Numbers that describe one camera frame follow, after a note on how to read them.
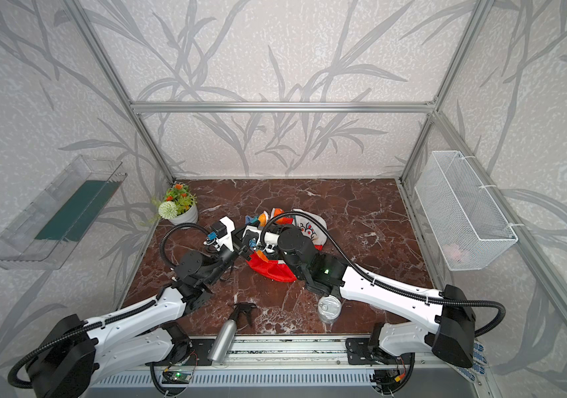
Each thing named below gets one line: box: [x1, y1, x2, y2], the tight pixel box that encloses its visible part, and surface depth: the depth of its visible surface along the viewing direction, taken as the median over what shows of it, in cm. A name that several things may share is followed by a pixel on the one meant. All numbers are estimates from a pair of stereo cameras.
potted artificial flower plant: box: [158, 183, 199, 226], surface depth 91 cm
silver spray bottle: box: [208, 302, 257, 363], surface depth 77 cm
